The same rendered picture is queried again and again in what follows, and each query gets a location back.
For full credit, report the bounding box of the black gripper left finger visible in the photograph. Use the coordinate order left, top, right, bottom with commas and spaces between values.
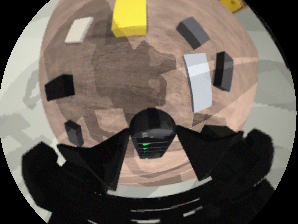
56, 127, 130, 192

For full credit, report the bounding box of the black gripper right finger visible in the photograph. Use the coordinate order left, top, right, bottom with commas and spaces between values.
176, 124, 245, 181

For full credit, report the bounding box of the yellow block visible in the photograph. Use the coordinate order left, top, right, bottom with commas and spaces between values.
110, 0, 146, 37

